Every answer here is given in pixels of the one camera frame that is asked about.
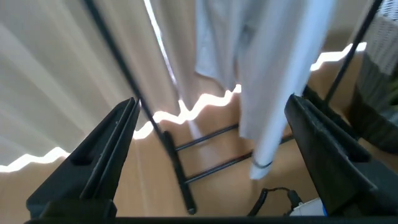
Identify green garment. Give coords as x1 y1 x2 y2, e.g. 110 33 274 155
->
348 83 398 154

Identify black cable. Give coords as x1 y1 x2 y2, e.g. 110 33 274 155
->
247 186 304 217

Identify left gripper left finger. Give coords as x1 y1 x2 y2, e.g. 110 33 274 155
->
26 97 141 218

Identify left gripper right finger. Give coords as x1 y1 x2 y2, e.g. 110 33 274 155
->
284 93 398 217

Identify black clothes rack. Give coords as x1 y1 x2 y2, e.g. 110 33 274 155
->
81 0 384 215

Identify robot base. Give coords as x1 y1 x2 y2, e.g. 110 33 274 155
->
289 197 328 217

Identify pale grey shorts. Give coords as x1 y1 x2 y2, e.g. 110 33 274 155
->
194 0 338 180

